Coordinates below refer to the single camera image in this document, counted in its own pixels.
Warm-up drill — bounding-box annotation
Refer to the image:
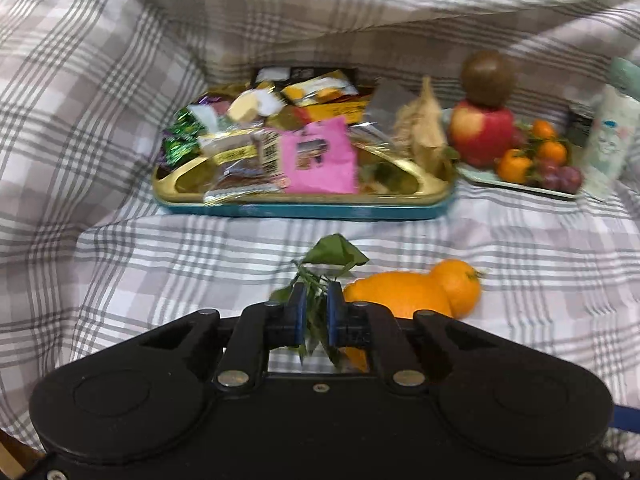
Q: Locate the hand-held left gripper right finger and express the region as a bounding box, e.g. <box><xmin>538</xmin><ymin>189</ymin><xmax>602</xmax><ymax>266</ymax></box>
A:
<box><xmin>326</xmin><ymin>282</ymin><xmax>506</xmax><ymax>391</ymax></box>

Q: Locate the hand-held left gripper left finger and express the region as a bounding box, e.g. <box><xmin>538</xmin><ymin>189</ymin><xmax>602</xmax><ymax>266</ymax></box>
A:
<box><xmin>132</xmin><ymin>282</ymin><xmax>307</xmax><ymax>391</ymax></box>

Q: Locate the mandarin with leaves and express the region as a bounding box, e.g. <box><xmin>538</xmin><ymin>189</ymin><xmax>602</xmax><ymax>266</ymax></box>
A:
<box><xmin>270</xmin><ymin>234</ymin><xmax>371</xmax><ymax>373</ymax></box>

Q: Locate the teal snack tin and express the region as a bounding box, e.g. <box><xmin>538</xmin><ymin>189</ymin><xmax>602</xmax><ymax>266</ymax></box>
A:
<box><xmin>152</xmin><ymin>67</ymin><xmax>456</xmax><ymax>222</ymax></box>

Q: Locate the pink snack packet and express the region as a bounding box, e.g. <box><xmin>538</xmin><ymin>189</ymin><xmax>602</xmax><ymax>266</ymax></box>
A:
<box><xmin>279</xmin><ymin>116</ymin><xmax>358</xmax><ymax>195</ymax></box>

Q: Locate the clear wrapped cake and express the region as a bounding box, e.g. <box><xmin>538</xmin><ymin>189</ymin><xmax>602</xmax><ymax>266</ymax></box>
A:
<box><xmin>200</xmin><ymin>127</ymin><xmax>286</xmax><ymax>193</ymax></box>

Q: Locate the grey plaid blanket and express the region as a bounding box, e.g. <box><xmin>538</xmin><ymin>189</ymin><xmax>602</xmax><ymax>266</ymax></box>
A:
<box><xmin>0</xmin><ymin>0</ymin><xmax>640</xmax><ymax>453</ymax></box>

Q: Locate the white rectangular plate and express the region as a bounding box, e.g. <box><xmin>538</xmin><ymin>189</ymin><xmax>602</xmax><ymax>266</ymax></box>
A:
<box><xmin>452</xmin><ymin>110</ymin><xmax>586</xmax><ymax>201</ymax></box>

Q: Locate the tan paper bag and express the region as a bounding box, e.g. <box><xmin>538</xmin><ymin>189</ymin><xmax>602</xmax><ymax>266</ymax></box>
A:
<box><xmin>395</xmin><ymin>76</ymin><xmax>448</xmax><ymax>173</ymax></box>

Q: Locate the green candy wrapper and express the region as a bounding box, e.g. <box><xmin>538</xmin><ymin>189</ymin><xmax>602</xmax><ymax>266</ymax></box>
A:
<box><xmin>159</xmin><ymin>107</ymin><xmax>203</xmax><ymax>168</ymax></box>

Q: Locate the cream wrapped candy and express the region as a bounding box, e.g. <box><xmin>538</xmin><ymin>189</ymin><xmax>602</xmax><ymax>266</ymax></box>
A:
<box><xmin>227</xmin><ymin>91</ymin><xmax>286</xmax><ymax>122</ymax></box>

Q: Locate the silver snack packet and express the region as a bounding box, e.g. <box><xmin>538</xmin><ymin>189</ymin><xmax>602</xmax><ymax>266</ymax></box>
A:
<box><xmin>367</xmin><ymin>80</ymin><xmax>418</xmax><ymax>126</ymax></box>

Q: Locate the yellow snack packet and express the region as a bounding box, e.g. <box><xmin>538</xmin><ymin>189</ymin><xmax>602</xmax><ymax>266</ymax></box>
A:
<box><xmin>281</xmin><ymin>72</ymin><xmax>358</xmax><ymax>106</ymax></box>

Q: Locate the red apple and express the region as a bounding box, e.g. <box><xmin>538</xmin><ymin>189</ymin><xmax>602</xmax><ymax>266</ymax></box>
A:
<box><xmin>447</xmin><ymin>99</ymin><xmax>516</xmax><ymax>168</ymax></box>

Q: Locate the brown kiwi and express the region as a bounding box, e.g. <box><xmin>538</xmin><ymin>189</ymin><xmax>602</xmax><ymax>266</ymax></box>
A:
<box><xmin>460</xmin><ymin>50</ymin><xmax>516</xmax><ymax>108</ymax></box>

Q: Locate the black drink can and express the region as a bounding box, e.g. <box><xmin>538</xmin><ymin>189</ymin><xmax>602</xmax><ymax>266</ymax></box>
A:
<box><xmin>567</xmin><ymin>102</ymin><xmax>598</xmax><ymax>148</ymax></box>

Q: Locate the white cartoon water bottle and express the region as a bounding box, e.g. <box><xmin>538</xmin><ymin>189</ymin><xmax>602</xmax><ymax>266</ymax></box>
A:
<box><xmin>582</xmin><ymin>57</ymin><xmax>640</xmax><ymax>201</ymax></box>

